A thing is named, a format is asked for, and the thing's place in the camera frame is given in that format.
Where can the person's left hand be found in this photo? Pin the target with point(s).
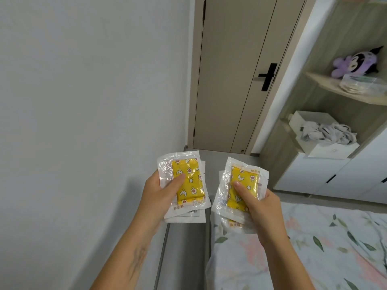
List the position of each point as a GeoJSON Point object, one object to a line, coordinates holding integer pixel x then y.
{"type": "Point", "coordinates": [154, 205]}

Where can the person's right hand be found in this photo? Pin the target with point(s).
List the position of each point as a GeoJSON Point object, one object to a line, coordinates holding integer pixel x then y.
{"type": "Point", "coordinates": [267, 217]}

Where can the white box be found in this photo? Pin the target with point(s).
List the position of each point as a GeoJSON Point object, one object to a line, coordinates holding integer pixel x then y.
{"type": "Point", "coordinates": [329, 151]}

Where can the clear plastic container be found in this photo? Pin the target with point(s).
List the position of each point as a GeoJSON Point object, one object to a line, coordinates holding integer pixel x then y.
{"type": "Point", "coordinates": [362, 84]}

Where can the wooden shelf unit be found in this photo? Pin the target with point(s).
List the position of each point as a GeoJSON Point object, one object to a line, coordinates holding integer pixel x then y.
{"type": "Point", "coordinates": [332, 33]}

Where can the person's left forearm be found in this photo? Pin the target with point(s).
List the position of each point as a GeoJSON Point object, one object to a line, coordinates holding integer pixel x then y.
{"type": "Point", "coordinates": [124, 262]}

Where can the person's right forearm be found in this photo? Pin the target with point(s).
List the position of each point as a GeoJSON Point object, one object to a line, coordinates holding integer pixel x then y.
{"type": "Point", "coordinates": [287, 265]}

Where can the floral bed sheet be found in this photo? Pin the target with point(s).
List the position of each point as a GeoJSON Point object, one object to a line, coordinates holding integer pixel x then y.
{"type": "Point", "coordinates": [332, 253]}

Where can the gray crumpled clothes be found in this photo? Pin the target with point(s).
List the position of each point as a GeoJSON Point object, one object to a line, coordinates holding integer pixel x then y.
{"type": "Point", "coordinates": [329, 132]}

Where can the beige door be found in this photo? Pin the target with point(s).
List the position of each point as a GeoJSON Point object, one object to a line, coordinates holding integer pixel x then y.
{"type": "Point", "coordinates": [191, 87]}
{"type": "Point", "coordinates": [235, 87]}

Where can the purple plush toy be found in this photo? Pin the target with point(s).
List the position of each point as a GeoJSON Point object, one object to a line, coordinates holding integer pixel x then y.
{"type": "Point", "coordinates": [359, 63]}

